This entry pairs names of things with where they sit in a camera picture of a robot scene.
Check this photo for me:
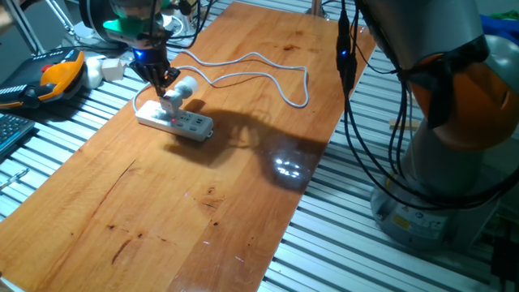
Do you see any black round drum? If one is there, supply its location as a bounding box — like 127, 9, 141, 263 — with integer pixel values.
79, 0, 122, 45

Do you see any small metal hand tool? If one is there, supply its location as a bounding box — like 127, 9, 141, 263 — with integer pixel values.
0, 168, 30, 191

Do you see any blue bag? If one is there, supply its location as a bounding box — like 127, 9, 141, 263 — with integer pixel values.
480, 14, 519, 41

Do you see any bare person hand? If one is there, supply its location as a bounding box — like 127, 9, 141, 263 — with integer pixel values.
0, 3, 17, 32

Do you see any white power strip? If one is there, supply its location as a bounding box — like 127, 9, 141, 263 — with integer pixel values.
135, 99, 215, 143

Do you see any white rounded object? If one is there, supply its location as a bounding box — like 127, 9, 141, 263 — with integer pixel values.
83, 55, 105, 90

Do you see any white bulb holder with bulb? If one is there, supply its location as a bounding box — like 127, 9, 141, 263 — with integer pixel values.
157, 75, 199, 122

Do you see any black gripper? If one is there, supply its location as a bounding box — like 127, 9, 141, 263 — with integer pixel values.
128, 47, 182, 98

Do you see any grey metal bar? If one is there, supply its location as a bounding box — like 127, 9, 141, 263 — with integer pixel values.
2, 0, 45, 56

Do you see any white power strip cable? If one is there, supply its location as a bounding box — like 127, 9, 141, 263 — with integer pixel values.
131, 50, 310, 114

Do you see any white round plug device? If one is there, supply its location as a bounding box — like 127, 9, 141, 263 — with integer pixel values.
161, 11, 186, 38

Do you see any orange and black teach pendant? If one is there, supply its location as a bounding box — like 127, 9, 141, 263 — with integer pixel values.
0, 47, 87, 110

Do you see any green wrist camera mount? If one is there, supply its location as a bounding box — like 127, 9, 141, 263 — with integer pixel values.
101, 0, 174, 40

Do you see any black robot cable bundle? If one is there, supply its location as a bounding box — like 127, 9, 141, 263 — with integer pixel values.
149, 0, 519, 210

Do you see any black keyboard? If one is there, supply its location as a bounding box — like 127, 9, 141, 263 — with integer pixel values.
0, 113, 36, 157

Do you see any pale wooden cube block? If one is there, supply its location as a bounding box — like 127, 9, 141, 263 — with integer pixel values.
101, 58, 127, 82

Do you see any brown wooden board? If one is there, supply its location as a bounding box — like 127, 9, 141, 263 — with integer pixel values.
0, 2, 380, 292

